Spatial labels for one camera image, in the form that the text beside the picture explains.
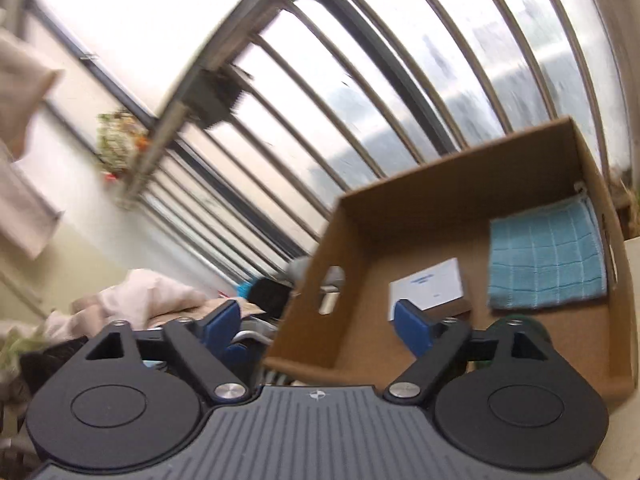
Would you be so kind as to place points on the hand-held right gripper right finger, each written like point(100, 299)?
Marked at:
point(413, 329)

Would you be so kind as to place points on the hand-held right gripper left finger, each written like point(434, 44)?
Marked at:
point(223, 324)

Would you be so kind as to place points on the white cardboard box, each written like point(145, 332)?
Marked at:
point(430, 282)

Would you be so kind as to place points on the large brown cardboard box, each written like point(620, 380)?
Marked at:
point(400, 220)

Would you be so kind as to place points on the blue checked dish cloth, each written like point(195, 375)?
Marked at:
point(547, 255)

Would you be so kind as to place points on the pink padded jacket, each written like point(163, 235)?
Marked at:
point(145, 295)

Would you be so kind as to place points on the potted green plant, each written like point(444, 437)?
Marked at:
point(120, 137)

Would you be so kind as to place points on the grey cloth on pole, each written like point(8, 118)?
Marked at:
point(220, 95)

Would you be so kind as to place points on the metal window grille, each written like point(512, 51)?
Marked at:
point(380, 85)

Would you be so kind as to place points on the metal pole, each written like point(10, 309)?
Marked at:
point(200, 70)

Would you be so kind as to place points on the beige curtain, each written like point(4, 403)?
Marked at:
point(25, 150)

